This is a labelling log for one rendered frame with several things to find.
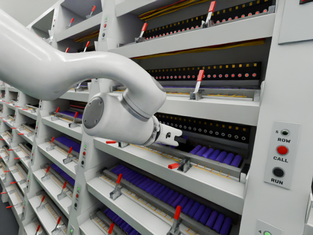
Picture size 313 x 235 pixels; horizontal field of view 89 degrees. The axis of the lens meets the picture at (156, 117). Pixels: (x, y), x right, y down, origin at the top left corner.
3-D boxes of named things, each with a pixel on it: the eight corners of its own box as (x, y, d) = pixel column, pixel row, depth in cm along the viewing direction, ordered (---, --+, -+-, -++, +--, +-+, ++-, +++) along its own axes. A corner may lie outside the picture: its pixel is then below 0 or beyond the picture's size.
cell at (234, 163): (241, 161, 47) (235, 172, 42) (234, 159, 48) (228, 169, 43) (242, 155, 46) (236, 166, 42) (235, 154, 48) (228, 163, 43)
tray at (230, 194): (242, 216, 35) (247, 179, 32) (94, 147, 72) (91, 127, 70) (257, 170, 50) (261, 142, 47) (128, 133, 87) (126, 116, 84)
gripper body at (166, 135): (165, 118, 38) (185, 127, 47) (135, 113, 44) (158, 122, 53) (157, 148, 37) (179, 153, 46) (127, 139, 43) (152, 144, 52)
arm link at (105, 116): (146, 102, 40) (123, 127, 43) (102, 78, 30) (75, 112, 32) (162, 126, 35) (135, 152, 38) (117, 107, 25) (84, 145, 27)
